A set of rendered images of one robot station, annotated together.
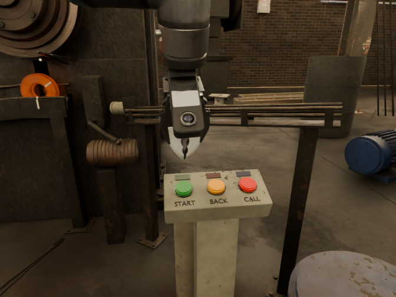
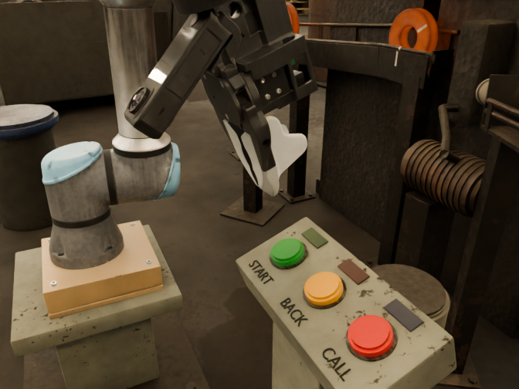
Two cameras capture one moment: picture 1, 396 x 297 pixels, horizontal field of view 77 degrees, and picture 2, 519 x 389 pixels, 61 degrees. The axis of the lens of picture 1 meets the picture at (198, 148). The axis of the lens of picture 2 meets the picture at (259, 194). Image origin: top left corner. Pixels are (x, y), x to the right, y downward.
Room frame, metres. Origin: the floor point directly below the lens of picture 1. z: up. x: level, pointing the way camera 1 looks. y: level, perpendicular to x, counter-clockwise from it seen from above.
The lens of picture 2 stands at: (0.32, -0.37, 0.90)
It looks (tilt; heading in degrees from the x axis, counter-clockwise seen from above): 26 degrees down; 70
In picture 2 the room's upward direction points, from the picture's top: straight up
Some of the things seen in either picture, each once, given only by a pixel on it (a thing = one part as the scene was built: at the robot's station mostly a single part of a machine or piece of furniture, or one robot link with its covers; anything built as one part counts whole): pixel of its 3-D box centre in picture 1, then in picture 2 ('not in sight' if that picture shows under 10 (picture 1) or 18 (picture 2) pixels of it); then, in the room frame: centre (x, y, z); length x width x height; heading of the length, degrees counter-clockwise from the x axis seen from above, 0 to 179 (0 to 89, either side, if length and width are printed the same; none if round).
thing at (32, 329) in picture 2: not in sight; (93, 279); (0.25, 0.52, 0.28); 0.32 x 0.32 x 0.04; 5
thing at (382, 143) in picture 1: (382, 152); not in sight; (1.85, -1.46, 0.17); 0.57 x 0.31 x 0.34; 117
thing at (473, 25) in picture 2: (95, 101); (479, 72); (1.20, 0.49, 0.68); 0.11 x 0.08 x 0.24; 7
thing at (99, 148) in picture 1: (119, 191); (434, 248); (1.07, 0.38, 0.27); 0.22 x 0.13 x 0.53; 97
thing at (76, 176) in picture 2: not in sight; (79, 178); (0.26, 0.53, 0.52); 0.13 x 0.12 x 0.14; 0
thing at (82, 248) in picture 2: not in sight; (84, 229); (0.25, 0.52, 0.41); 0.15 x 0.15 x 0.10
